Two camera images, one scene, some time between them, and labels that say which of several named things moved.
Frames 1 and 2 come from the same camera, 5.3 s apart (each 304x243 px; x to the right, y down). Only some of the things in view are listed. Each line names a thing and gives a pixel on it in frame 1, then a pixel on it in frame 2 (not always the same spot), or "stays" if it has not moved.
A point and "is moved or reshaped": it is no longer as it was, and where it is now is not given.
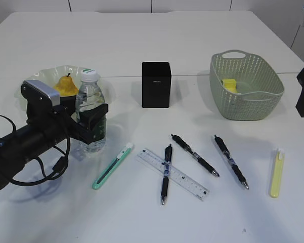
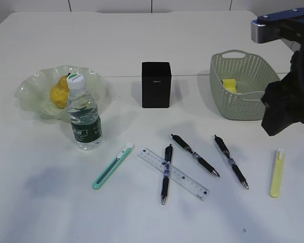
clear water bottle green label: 91,95 is moved or reshaped
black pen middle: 199,159 stays
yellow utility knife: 277,173 stays
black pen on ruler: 168,152 stays
